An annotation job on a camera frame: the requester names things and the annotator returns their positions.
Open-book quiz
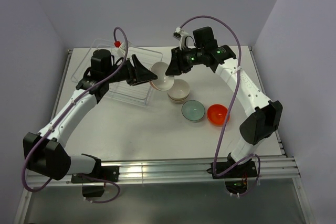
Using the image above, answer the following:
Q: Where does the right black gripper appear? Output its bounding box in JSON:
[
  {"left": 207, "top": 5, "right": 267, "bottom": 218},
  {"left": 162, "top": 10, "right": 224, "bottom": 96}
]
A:
[{"left": 165, "top": 45, "right": 204, "bottom": 76}]

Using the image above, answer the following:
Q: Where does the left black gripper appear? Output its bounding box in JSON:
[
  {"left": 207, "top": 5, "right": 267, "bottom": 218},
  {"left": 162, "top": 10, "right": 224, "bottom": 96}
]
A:
[{"left": 104, "top": 55, "right": 157, "bottom": 86}]

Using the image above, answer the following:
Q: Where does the white orange bowl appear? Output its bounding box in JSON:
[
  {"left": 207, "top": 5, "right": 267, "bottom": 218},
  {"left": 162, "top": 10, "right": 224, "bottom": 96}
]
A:
[{"left": 150, "top": 61, "right": 175, "bottom": 91}]

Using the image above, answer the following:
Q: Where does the cream bowl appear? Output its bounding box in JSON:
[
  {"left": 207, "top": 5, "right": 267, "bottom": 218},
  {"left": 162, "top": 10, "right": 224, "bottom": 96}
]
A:
[
  {"left": 167, "top": 79, "right": 191, "bottom": 99},
  {"left": 167, "top": 94, "right": 189, "bottom": 104}
]

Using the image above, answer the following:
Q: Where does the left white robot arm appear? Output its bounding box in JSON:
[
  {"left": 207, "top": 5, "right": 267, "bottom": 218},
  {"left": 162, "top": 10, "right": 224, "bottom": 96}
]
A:
[{"left": 23, "top": 49, "right": 158, "bottom": 182}]

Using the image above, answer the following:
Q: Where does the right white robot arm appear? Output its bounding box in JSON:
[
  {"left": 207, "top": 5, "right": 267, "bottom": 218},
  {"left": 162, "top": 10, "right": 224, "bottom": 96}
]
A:
[{"left": 165, "top": 27, "right": 283, "bottom": 177}]

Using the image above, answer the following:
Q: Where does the light green bowl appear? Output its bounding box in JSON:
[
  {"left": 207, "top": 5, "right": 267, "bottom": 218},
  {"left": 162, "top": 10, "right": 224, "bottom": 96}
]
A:
[{"left": 181, "top": 100, "right": 205, "bottom": 122}]

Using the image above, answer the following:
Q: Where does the clear wire dish rack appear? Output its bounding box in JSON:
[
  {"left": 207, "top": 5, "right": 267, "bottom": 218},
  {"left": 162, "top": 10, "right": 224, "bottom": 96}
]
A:
[{"left": 71, "top": 39, "right": 163, "bottom": 106}]

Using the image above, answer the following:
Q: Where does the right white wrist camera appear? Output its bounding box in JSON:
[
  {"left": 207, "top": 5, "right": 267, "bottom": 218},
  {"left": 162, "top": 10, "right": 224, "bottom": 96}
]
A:
[{"left": 173, "top": 27, "right": 193, "bottom": 50}]

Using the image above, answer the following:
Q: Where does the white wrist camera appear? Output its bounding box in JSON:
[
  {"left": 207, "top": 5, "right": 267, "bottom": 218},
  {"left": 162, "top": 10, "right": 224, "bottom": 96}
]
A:
[
  {"left": 114, "top": 41, "right": 126, "bottom": 58},
  {"left": 173, "top": 27, "right": 193, "bottom": 50}
]

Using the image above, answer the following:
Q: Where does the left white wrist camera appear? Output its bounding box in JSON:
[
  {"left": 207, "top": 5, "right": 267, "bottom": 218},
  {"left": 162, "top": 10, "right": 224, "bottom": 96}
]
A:
[{"left": 114, "top": 41, "right": 126, "bottom": 58}]

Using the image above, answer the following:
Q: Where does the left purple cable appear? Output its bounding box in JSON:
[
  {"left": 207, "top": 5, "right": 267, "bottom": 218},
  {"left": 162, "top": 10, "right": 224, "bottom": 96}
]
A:
[{"left": 21, "top": 26, "right": 129, "bottom": 204}]

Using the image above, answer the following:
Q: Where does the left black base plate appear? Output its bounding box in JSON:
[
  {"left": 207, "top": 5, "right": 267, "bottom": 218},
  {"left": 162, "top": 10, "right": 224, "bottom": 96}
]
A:
[{"left": 71, "top": 166, "right": 120, "bottom": 184}]

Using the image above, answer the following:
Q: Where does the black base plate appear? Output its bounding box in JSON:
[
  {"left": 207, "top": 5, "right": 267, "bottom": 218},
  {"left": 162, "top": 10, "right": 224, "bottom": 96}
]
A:
[
  {"left": 206, "top": 159, "right": 258, "bottom": 179},
  {"left": 71, "top": 166, "right": 120, "bottom": 184}
]

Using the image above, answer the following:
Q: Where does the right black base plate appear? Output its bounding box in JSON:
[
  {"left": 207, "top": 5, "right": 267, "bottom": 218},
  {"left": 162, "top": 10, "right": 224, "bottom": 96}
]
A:
[{"left": 206, "top": 159, "right": 258, "bottom": 179}]

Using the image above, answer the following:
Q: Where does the aluminium mounting rail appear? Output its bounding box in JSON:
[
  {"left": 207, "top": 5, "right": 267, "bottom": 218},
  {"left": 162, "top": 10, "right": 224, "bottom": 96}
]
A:
[{"left": 25, "top": 155, "right": 301, "bottom": 185}]

